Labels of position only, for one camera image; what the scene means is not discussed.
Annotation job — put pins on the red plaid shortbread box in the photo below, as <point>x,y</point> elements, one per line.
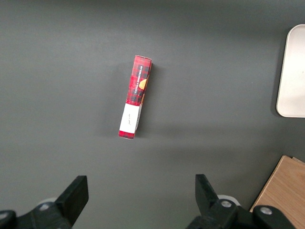
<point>137,90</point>

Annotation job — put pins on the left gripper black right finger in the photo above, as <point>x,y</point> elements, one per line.
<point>219,214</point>

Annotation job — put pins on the cream plastic tray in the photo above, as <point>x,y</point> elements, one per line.
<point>295,76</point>

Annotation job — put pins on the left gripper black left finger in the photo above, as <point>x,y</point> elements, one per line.
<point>59,212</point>

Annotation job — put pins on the wooden two-drawer cabinet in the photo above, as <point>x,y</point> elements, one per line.
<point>286,190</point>

